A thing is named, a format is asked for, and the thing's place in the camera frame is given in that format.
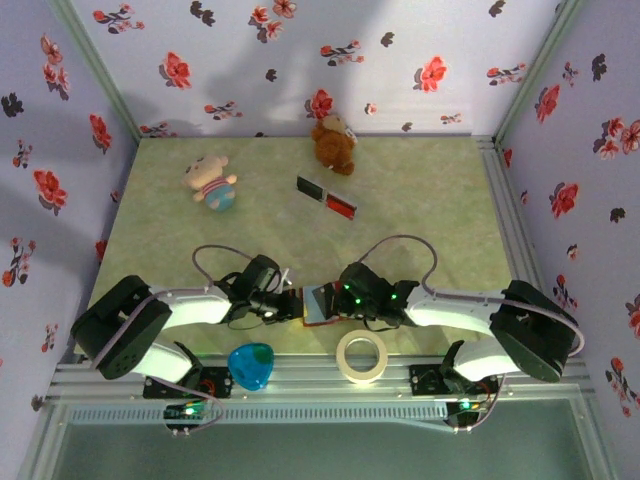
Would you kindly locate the red leather card holder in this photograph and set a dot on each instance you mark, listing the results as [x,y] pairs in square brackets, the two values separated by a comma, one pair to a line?
[316,302]

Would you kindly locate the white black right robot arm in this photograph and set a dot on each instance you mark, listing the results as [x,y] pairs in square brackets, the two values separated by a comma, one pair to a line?
[450,310]

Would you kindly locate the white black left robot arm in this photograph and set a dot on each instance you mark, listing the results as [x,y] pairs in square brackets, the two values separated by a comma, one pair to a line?
[195,305]

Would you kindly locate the blue translucent plastic toy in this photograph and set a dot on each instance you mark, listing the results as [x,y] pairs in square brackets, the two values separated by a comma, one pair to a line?
[250,367]

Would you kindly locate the cream masking tape roll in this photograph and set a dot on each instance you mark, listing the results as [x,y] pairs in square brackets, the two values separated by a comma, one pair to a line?
[345,372]

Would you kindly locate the pink striped plush doll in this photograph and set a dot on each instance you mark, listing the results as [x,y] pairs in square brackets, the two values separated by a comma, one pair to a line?
[212,182]

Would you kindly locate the left controller board green light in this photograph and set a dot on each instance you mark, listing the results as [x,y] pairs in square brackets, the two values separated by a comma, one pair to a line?
[185,412]

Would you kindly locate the controller board green light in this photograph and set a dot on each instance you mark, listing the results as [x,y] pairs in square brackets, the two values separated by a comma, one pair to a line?
[464,407]
[185,412]

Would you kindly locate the right controller board green light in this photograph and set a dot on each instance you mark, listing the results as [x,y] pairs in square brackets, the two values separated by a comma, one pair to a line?
[464,407]

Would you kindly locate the brown teddy bear plush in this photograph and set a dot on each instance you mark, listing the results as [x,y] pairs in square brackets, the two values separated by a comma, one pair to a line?
[332,145]

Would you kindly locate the aluminium long frame rail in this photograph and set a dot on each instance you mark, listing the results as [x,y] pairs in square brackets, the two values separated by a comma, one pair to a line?
[300,376]

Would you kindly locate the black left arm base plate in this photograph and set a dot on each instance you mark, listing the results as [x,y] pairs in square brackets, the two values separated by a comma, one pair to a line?
[220,382]

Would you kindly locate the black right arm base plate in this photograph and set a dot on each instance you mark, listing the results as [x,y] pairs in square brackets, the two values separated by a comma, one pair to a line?
[425,380]

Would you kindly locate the aluminium side frame rail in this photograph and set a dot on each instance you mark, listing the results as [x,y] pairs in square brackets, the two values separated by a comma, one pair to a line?
[510,240]

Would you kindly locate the aluminium corner post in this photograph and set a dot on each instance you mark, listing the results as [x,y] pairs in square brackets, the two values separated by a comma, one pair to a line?
[537,75]
[95,75]

